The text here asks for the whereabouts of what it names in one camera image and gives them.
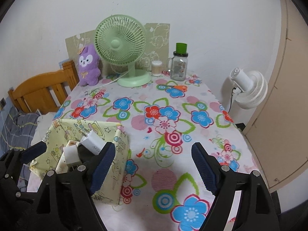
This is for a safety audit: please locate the wooden chair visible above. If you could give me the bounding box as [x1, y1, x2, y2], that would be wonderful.
[8, 60, 79, 114]

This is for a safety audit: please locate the glass mason jar mug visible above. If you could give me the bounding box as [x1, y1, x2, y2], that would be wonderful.
[167, 43, 188, 81]

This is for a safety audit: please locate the cotton swab container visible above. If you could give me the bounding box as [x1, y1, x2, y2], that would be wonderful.
[151, 60, 162, 76]

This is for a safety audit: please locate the white 45W charger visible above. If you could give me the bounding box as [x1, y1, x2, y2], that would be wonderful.
[80, 130, 106, 155]

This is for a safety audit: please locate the white cube charger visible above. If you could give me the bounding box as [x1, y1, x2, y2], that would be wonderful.
[64, 145, 81, 167]

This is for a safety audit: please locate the white clip fan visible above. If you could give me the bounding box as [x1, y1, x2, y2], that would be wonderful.
[229, 67, 268, 110]

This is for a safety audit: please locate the yellow cartoon fabric storage box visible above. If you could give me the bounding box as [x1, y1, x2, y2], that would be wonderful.
[30, 119, 130, 205]

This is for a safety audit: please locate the white fan power cord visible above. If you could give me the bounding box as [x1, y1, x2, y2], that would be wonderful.
[97, 70, 131, 85]

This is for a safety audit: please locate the purple plush toy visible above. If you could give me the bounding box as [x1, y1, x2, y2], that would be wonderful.
[78, 44, 101, 86]

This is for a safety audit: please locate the floral tablecloth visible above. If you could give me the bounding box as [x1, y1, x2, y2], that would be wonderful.
[25, 69, 262, 231]

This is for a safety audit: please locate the green desk fan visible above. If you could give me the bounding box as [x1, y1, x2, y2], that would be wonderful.
[94, 15, 151, 88]

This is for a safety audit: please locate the blue plaid bedding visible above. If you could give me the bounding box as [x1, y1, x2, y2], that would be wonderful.
[1, 106, 39, 155]

